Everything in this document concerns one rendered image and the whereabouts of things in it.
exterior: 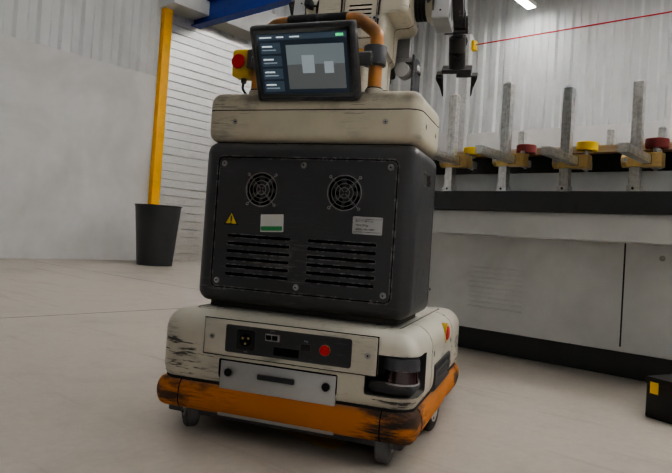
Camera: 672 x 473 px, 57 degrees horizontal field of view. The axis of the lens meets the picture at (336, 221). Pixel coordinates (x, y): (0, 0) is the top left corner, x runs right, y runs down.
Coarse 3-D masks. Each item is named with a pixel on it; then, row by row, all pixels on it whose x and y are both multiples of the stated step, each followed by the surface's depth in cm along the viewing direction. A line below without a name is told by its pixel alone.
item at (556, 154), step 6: (546, 150) 210; (552, 150) 211; (558, 150) 215; (546, 156) 214; (552, 156) 213; (558, 156) 216; (564, 156) 220; (570, 156) 224; (576, 156) 229; (564, 162) 226; (570, 162) 225; (576, 162) 229
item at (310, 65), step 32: (256, 32) 141; (288, 32) 139; (320, 32) 136; (352, 32) 134; (256, 64) 144; (288, 64) 142; (320, 64) 139; (352, 64) 137; (384, 64) 140; (288, 96) 145; (320, 96) 142; (352, 96) 140
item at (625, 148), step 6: (618, 144) 195; (624, 144) 194; (630, 144) 195; (618, 150) 195; (624, 150) 193; (630, 150) 195; (636, 150) 200; (642, 150) 206; (630, 156) 202; (636, 156) 201; (642, 156) 206; (648, 156) 211; (642, 162) 213; (648, 162) 212; (654, 168) 225; (660, 168) 224
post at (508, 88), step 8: (504, 88) 252; (512, 88) 251; (504, 96) 252; (512, 96) 251; (504, 104) 252; (512, 104) 252; (504, 112) 252; (512, 112) 252; (504, 120) 251; (512, 120) 252; (504, 128) 251; (512, 128) 252; (504, 136) 251; (504, 144) 251; (504, 168) 250; (504, 176) 250; (504, 184) 250
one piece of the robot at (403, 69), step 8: (400, 40) 192; (408, 40) 191; (400, 48) 192; (408, 48) 191; (400, 56) 191; (408, 56) 191; (400, 64) 186; (408, 64) 192; (416, 64) 191; (400, 72) 186; (408, 72) 186; (416, 72) 192; (416, 80) 193; (416, 88) 193
